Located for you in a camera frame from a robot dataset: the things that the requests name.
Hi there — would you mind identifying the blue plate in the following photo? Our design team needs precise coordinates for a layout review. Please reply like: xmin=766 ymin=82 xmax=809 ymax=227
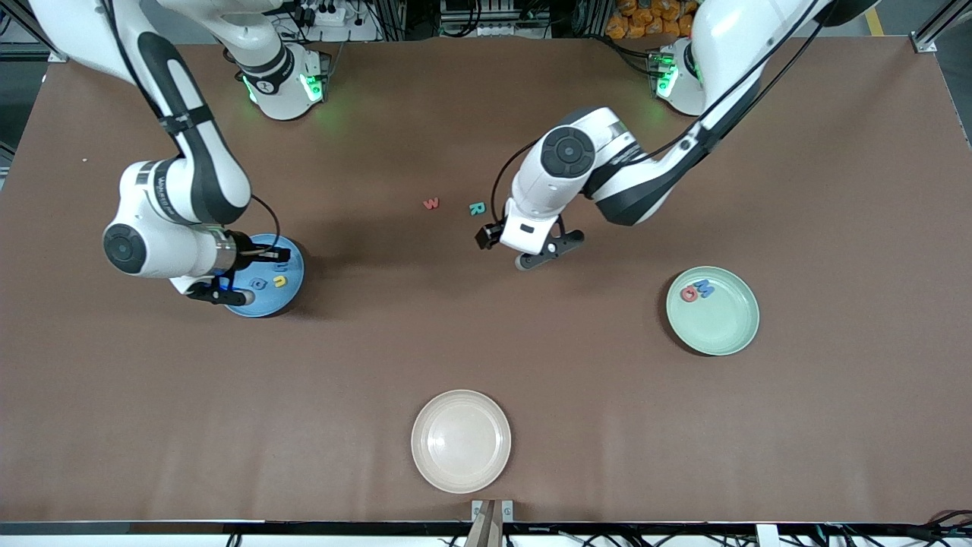
xmin=222 ymin=233 xmax=306 ymax=318

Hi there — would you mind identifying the white equipment box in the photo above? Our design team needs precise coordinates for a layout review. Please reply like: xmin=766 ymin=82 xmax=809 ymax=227
xmin=439 ymin=0 xmax=551 ymax=39

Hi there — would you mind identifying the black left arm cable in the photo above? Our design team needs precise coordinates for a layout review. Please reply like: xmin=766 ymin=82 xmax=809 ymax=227
xmin=475 ymin=0 xmax=825 ymax=251

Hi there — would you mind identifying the small metal bracket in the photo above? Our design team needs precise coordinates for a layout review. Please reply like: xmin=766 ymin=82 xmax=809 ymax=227
xmin=471 ymin=499 xmax=515 ymax=525

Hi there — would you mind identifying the pile of orange objects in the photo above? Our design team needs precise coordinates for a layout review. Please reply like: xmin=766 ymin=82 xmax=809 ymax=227
xmin=607 ymin=0 xmax=703 ymax=40

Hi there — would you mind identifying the bundle of black cables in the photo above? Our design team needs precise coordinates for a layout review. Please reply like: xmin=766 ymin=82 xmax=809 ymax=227
xmin=904 ymin=509 xmax=972 ymax=547

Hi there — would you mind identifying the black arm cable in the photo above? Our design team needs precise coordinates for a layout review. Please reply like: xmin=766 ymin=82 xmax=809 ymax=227
xmin=232 ymin=196 xmax=291 ymax=264
xmin=475 ymin=0 xmax=825 ymax=251

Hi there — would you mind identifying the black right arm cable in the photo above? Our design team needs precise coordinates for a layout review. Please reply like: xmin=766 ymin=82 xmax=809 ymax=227
xmin=232 ymin=196 xmax=291 ymax=264

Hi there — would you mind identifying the white power strip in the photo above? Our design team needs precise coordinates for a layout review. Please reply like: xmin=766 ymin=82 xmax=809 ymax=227
xmin=292 ymin=0 xmax=358 ymax=27

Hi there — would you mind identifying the beige plate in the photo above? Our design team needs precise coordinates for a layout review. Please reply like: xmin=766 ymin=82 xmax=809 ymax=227
xmin=411 ymin=389 xmax=513 ymax=495

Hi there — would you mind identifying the mint green plate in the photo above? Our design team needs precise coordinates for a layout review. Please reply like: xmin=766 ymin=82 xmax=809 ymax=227
xmin=666 ymin=266 xmax=761 ymax=357

